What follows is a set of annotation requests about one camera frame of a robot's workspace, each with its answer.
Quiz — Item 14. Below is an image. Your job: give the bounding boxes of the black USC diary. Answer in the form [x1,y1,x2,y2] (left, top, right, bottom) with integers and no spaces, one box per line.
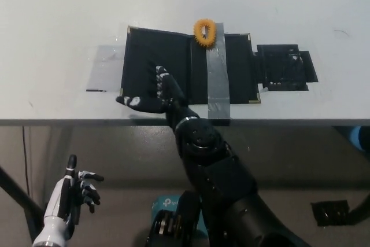
[119,24,262,106]

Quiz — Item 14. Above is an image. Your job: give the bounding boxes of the blue round object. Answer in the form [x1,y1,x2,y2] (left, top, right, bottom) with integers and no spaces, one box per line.
[347,126,370,152]

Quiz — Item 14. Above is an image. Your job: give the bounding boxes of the silver duct tape strip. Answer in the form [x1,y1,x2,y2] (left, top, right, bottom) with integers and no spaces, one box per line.
[205,22,232,127]

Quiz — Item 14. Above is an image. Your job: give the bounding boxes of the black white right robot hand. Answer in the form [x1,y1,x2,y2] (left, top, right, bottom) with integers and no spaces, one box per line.
[115,65,200,128]

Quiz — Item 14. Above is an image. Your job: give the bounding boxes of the orange spiky ring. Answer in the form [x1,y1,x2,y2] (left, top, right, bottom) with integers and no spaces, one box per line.
[193,19,218,49]

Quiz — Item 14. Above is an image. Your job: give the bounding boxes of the black table leg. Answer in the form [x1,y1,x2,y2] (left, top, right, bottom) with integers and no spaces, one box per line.
[0,165,46,223]

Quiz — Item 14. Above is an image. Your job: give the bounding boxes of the large black floor tape patch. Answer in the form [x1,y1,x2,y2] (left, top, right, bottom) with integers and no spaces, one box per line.
[310,199,351,228]

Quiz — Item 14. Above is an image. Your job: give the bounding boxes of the black tape patch on desk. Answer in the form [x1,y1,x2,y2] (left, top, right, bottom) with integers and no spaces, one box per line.
[253,44,320,92]

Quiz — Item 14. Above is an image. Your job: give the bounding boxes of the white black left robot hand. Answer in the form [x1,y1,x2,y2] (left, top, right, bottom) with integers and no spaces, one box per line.
[42,154,105,226]

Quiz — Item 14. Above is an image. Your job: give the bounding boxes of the grey clear plastic sheet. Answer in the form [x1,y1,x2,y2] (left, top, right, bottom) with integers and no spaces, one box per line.
[85,45,128,93]

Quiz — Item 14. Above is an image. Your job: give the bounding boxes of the thin dark cable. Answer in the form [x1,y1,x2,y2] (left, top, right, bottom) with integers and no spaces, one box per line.
[21,127,31,196]

